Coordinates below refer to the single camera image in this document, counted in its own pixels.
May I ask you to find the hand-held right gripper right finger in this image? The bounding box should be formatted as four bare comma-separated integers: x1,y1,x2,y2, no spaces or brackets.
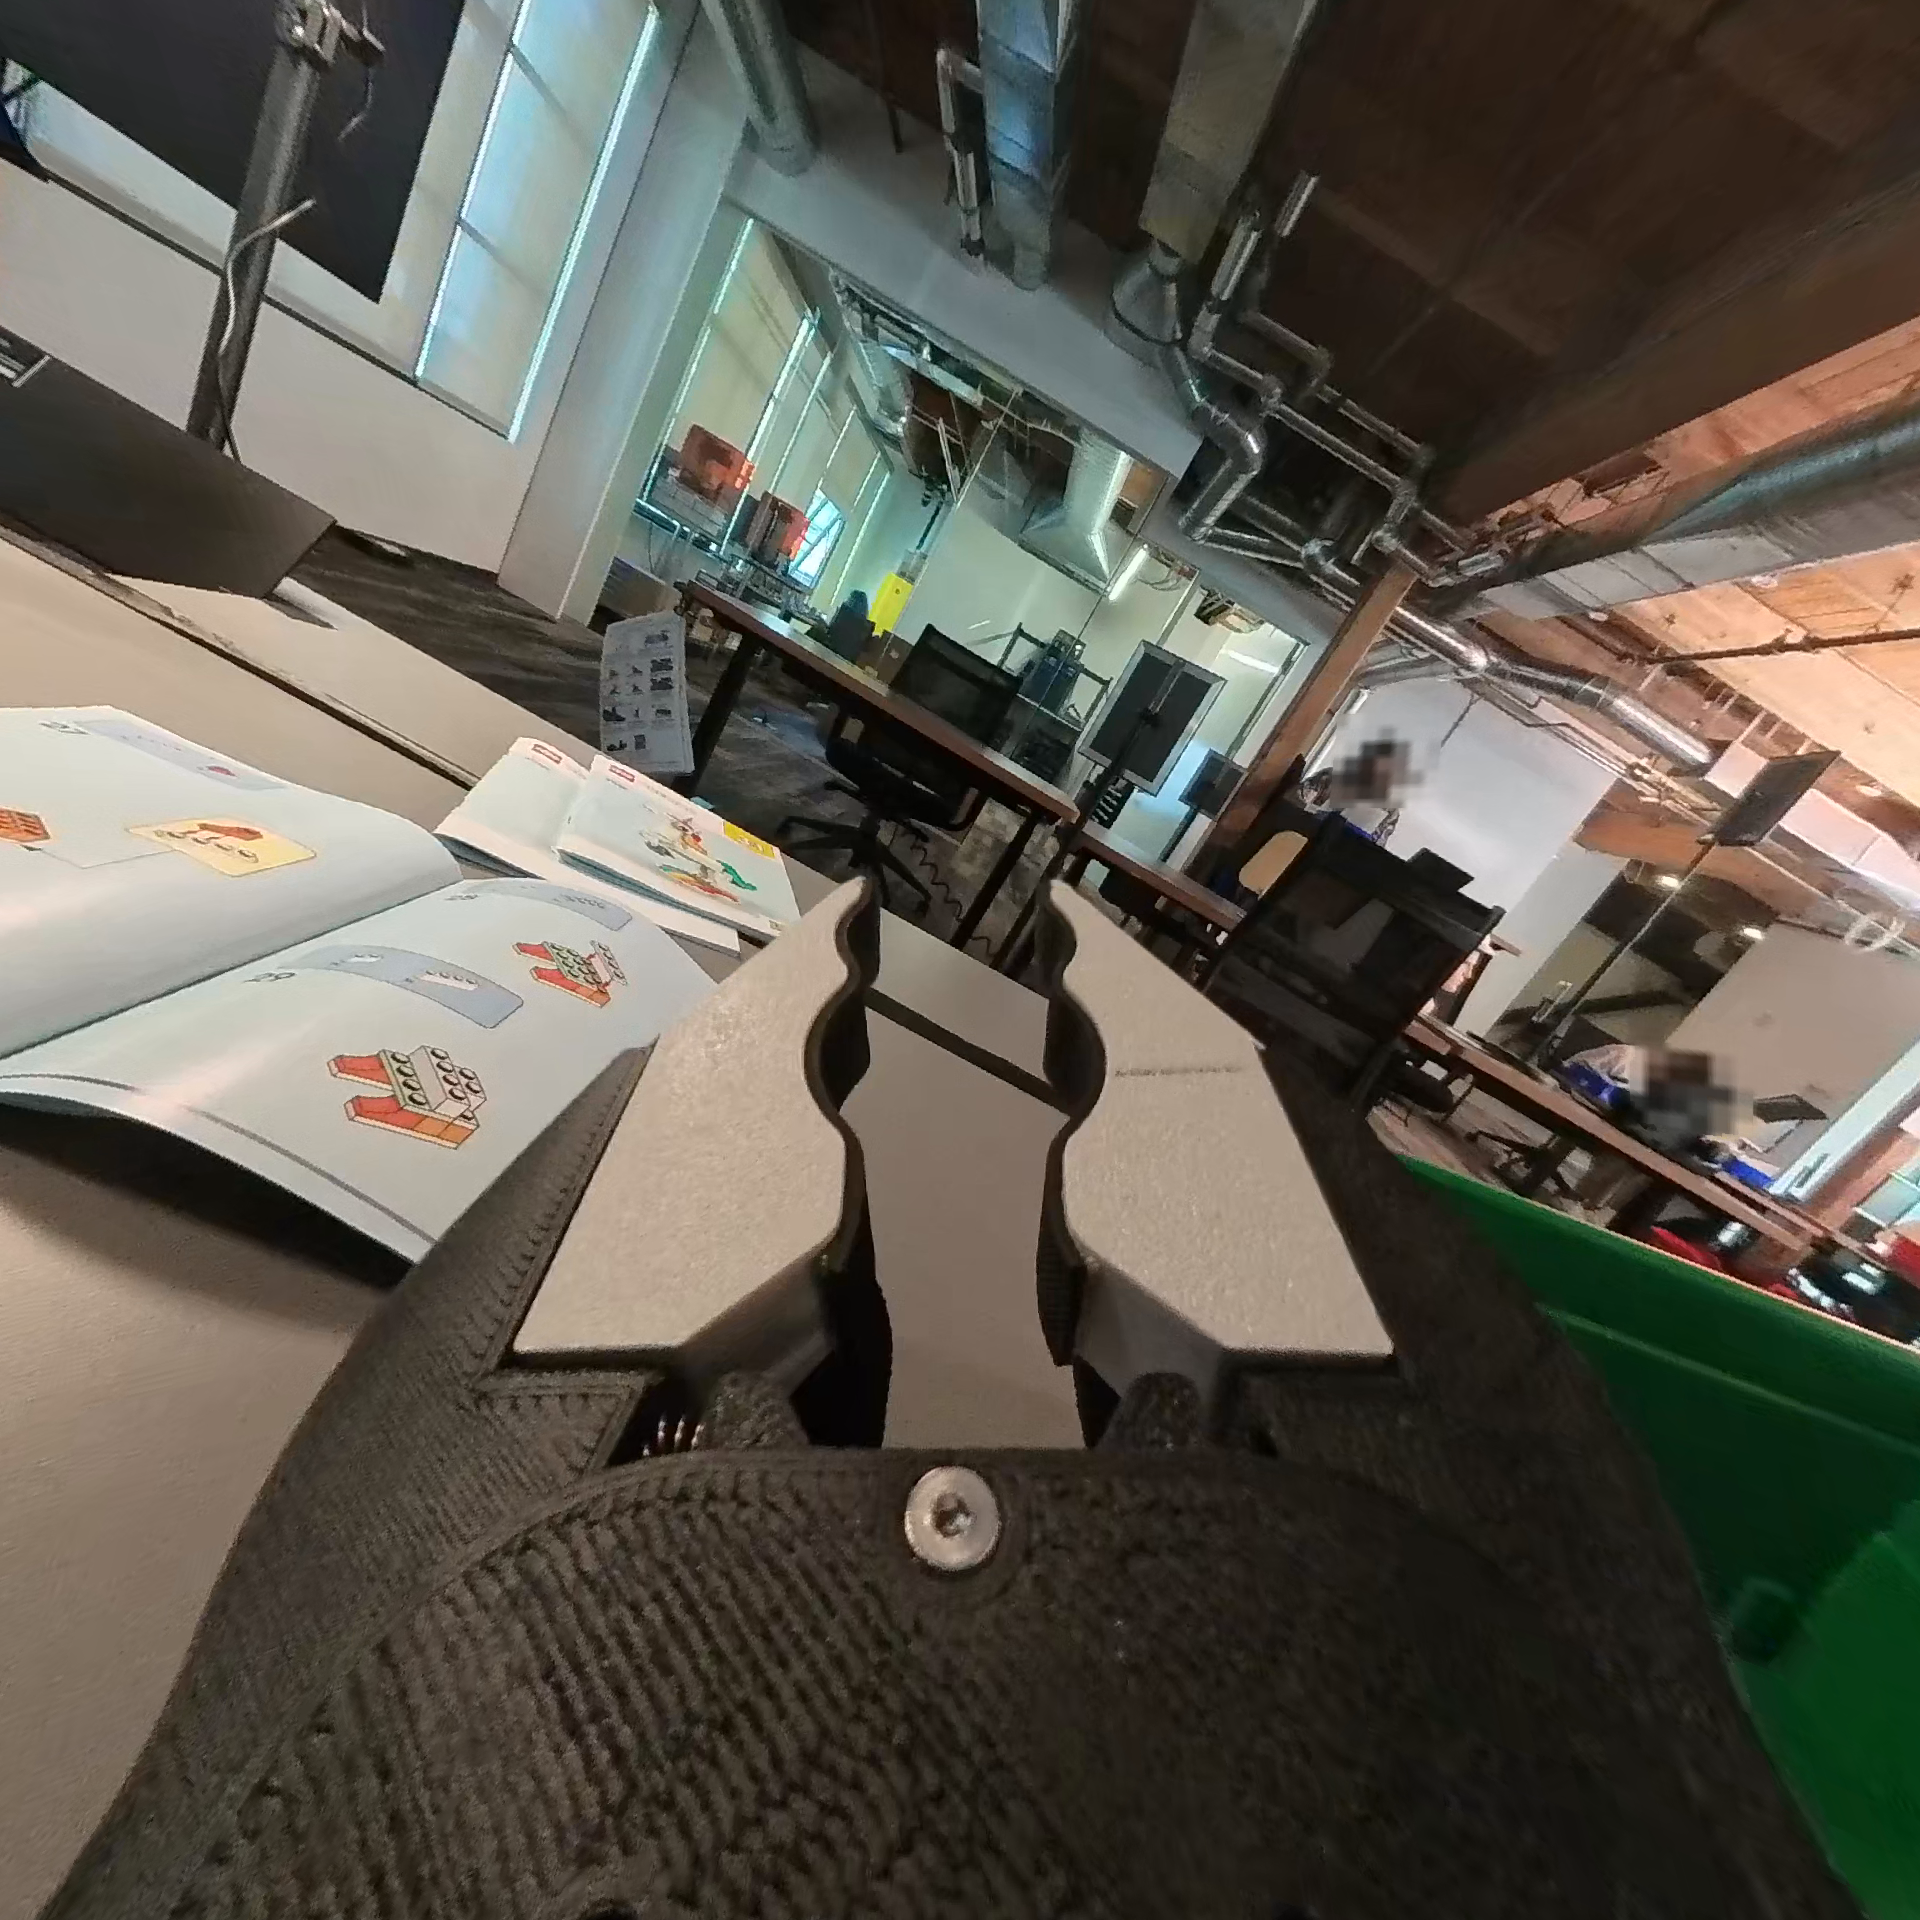
1031,879,1409,1369

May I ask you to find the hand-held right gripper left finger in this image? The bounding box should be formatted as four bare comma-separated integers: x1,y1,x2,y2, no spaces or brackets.
508,874,903,1367

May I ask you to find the illustrated lego instruction booklet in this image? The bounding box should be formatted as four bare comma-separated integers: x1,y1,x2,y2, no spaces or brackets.
552,753,808,953

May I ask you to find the open lego instruction booklet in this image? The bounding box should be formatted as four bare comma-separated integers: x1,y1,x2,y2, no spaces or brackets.
0,705,724,1265

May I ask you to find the black mesh chair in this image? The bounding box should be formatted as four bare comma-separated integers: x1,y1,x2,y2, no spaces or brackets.
1200,817,1508,1116

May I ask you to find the long wooden workbench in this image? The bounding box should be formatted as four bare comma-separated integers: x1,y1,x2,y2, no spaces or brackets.
1409,1017,1850,1281

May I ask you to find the grey panel on stand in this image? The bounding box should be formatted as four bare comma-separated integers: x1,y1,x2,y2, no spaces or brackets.
1076,641,1227,826

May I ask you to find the standing printed leaflet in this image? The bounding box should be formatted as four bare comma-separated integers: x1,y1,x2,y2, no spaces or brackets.
600,607,698,783

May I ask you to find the wooden table with black legs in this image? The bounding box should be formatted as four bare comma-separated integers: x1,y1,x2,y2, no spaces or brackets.
672,577,1086,963

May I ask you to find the black office chair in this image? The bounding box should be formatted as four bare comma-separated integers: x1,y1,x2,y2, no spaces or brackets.
780,621,1031,913

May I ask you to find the green plastic bin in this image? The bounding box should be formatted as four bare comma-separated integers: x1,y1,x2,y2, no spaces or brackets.
1395,1153,1920,1920

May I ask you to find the monitor on pole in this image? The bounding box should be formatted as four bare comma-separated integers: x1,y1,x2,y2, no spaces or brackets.
1592,747,1847,1038

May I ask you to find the metal extraction hood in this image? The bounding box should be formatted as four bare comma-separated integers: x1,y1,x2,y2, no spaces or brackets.
1018,447,1168,586

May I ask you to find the black flat panel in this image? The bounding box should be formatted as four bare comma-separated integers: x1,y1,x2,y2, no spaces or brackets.
0,342,337,603

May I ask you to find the black metal stand pole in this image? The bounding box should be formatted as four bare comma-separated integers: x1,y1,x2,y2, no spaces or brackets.
186,0,379,457

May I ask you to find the large dark screen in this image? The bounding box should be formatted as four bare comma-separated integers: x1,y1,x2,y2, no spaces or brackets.
0,0,471,303

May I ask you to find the wooden support post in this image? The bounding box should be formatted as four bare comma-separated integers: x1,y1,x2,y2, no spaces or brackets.
1227,557,1432,846

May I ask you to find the silver bent pipe duct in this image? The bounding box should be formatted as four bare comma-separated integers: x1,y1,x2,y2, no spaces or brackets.
1106,150,1450,565

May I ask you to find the silver ventilation duct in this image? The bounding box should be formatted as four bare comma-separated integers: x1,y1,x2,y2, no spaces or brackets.
971,0,1110,290

